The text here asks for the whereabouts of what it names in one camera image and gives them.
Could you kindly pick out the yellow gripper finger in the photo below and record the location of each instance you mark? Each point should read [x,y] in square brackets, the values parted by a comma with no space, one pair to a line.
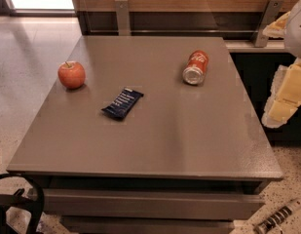
[285,98]
[276,29]

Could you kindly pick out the metal wall bracket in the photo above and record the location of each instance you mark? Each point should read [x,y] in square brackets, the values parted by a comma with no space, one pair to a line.
[123,17]
[269,14]

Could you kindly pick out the grey cabinet with drawers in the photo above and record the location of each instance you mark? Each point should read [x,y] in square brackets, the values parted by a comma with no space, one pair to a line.
[187,159]

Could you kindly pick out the left metal wall bracket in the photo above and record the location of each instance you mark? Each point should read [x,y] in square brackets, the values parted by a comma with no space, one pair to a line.
[123,17]

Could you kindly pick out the dark blue snack bar wrapper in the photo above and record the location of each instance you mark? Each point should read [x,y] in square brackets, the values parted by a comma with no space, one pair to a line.
[120,107]

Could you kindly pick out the right metal wall bracket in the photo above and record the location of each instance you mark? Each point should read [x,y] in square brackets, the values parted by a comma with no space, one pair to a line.
[269,14]

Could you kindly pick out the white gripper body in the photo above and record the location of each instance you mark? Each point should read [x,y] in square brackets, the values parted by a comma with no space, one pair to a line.
[296,33]

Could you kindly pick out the red apple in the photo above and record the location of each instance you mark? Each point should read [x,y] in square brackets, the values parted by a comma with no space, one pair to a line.
[71,75]

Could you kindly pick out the red coke can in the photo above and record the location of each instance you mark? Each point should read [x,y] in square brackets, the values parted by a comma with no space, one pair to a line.
[196,68]

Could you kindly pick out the striped tube on floor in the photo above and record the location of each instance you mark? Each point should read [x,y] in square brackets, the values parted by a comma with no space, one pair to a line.
[276,219]

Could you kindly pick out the black chair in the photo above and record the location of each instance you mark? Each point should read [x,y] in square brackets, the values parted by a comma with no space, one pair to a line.
[16,200]

